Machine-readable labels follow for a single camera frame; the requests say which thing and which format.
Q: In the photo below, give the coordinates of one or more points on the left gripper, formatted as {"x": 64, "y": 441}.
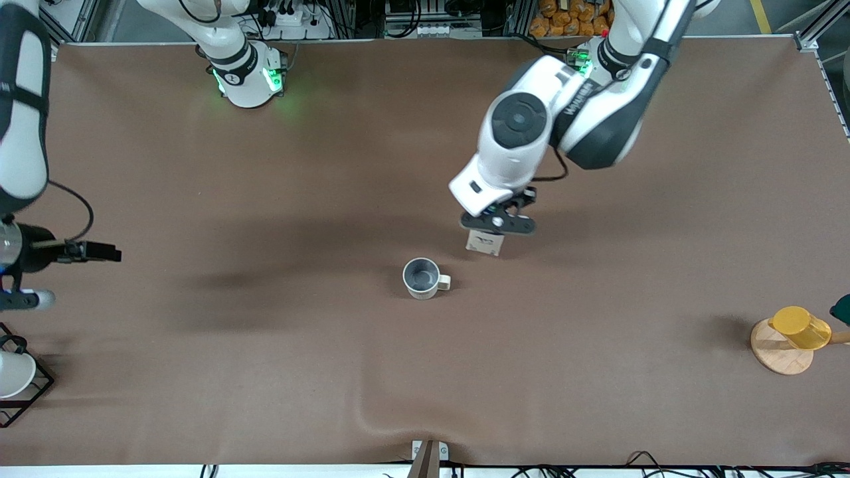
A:
{"x": 518, "y": 200}

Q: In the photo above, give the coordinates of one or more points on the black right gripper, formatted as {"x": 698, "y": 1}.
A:
{"x": 38, "y": 248}

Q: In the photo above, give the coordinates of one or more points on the blue white milk carton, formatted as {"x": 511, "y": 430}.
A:
{"x": 485, "y": 245}

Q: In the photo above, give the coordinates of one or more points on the cream mug with grey inside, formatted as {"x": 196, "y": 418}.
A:
{"x": 422, "y": 277}

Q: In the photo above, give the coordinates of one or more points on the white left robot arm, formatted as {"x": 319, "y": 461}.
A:
{"x": 597, "y": 113}

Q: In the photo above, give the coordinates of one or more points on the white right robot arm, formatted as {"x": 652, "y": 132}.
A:
{"x": 23, "y": 99}

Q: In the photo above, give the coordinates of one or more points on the yellow plastic cup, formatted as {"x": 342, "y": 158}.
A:
{"x": 800, "y": 327}

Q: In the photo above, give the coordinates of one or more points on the dark green cup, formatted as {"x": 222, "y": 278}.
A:
{"x": 842, "y": 310}

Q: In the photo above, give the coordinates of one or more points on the white bowl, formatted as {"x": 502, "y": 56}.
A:
{"x": 13, "y": 373}

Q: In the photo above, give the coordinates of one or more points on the brown table cloth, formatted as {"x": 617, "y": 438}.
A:
{"x": 332, "y": 199}

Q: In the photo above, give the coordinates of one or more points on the long white power strip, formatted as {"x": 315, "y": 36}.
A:
{"x": 435, "y": 30}

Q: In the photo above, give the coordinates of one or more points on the bag of orange bread rolls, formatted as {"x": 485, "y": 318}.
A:
{"x": 571, "y": 18}

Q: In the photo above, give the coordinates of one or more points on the white power strip with plugs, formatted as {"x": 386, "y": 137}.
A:
{"x": 299, "y": 23}

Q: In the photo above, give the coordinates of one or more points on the wooden mug stand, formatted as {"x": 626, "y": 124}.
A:
{"x": 780, "y": 355}

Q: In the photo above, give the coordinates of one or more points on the aluminium frame post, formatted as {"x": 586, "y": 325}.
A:
{"x": 73, "y": 23}
{"x": 813, "y": 30}

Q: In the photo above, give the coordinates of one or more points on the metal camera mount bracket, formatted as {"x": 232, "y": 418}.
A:
{"x": 428, "y": 458}

